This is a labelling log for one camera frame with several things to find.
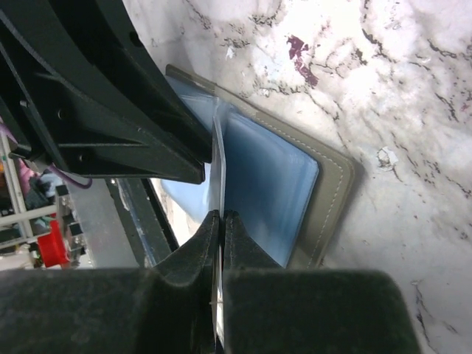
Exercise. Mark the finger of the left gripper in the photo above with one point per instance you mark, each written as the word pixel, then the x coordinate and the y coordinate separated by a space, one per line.
pixel 104 33
pixel 63 111

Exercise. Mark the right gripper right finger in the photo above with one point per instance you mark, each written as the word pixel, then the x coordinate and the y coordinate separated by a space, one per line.
pixel 270 309

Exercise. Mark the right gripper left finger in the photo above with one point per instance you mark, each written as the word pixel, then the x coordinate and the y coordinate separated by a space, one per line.
pixel 164 309

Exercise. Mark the grey card holder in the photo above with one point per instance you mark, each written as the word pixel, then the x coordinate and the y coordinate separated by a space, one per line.
pixel 288 187

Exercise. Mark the background storage shelf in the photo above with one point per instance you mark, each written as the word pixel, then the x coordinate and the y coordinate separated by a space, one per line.
pixel 20 227

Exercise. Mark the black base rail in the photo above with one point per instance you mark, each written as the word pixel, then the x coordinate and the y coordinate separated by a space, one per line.
pixel 142 215

